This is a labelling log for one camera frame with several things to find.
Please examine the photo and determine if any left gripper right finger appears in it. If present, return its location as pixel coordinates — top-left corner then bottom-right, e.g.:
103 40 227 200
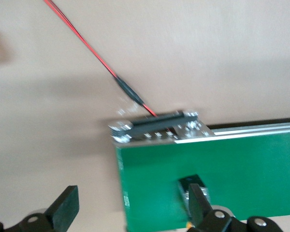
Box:
187 183 285 232

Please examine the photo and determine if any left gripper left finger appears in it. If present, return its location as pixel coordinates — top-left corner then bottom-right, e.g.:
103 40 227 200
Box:
0 185 79 232

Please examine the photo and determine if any yellow push button switch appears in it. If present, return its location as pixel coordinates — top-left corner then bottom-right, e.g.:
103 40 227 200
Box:
177 174 211 229

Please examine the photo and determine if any green conveyor belt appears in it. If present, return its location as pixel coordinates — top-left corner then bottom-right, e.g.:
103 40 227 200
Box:
107 110 290 232

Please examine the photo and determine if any red black motor wire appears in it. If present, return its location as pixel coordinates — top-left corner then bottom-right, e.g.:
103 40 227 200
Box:
43 0 160 119

